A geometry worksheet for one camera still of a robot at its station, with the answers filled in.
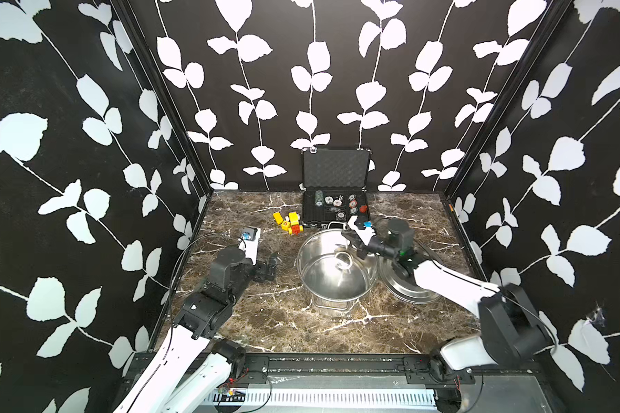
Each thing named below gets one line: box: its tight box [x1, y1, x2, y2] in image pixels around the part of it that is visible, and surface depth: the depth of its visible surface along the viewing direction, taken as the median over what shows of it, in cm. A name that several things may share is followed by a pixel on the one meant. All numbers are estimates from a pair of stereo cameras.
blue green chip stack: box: [314, 189, 324, 207], surface depth 117 cm
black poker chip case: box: [301, 147, 372, 228], surface depth 115 cm
